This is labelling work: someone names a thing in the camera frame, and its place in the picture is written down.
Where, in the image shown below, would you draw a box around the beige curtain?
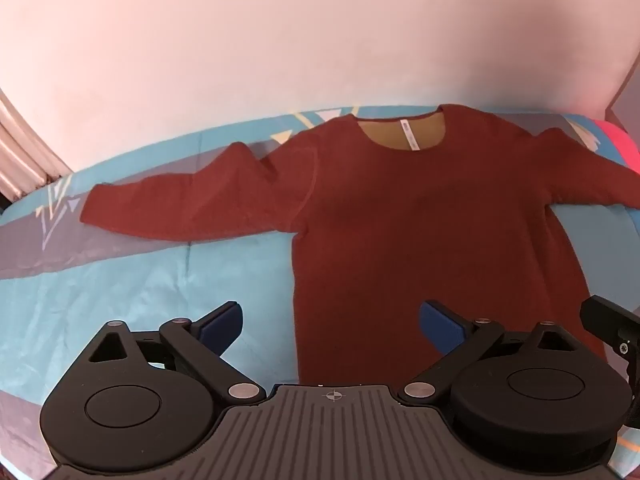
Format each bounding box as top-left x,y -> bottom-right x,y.
0,88 -> 69,207

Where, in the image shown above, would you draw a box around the blue grey patterned bed sheet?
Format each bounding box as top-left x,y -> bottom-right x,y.
0,105 -> 640,480

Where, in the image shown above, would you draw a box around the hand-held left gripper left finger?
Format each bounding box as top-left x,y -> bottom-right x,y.
75,301 -> 267,404

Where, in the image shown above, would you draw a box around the pink pillow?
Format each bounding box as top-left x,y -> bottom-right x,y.
597,118 -> 640,174

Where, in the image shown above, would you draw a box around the dark red long-sleeve sweater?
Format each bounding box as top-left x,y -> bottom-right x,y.
80,103 -> 640,387

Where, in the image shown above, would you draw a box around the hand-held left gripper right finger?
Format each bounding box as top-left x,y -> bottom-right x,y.
399,300 -> 609,404

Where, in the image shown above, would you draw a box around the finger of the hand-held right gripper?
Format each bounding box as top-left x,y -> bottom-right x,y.
579,295 -> 640,376

